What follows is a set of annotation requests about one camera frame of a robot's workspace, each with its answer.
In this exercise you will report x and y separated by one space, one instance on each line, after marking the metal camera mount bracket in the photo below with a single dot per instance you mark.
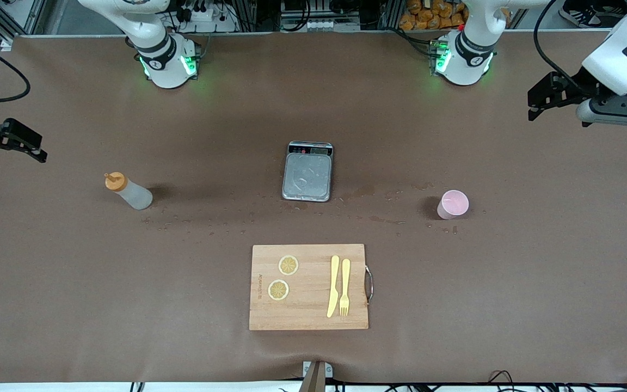
316 375

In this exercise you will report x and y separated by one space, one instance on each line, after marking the white power strip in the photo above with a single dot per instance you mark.
207 19

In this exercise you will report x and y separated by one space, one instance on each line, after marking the bag of orange bread rolls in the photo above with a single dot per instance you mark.
433 15

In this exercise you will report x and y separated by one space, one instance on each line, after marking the black white sneaker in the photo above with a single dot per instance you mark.
613 5
580 15

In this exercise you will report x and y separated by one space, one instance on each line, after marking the silver digital kitchen scale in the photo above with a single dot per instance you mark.
307 177

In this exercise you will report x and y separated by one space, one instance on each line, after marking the lemon slice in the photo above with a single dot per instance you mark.
288 265
278 289

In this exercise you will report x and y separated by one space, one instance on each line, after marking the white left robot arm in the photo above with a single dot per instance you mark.
468 60

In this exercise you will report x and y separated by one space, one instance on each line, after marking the yellow plastic fork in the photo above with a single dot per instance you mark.
345 283

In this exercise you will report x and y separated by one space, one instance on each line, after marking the translucent squeeze bottle orange cap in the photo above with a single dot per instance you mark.
134 195

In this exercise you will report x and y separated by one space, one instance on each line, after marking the wooden cutting board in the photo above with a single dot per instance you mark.
308 305

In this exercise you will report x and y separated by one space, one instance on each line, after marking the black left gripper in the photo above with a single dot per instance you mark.
575 90

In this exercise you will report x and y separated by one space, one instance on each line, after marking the white connector strip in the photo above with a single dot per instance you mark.
319 25

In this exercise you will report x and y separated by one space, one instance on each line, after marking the aluminium frame post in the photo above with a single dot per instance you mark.
36 16

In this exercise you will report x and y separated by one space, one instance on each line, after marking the pink plastic cup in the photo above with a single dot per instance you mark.
453 204

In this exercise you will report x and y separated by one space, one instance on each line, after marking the yellow plastic knife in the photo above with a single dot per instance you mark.
333 288

